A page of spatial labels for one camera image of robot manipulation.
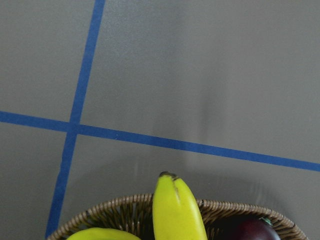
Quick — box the dark red apple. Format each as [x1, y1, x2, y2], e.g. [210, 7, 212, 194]
[226, 218, 280, 240]

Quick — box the woven wicker fruit basket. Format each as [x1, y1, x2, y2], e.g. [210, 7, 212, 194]
[48, 193, 307, 240]

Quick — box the yellow star fruit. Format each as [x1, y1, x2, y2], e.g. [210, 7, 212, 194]
[67, 227, 140, 240]

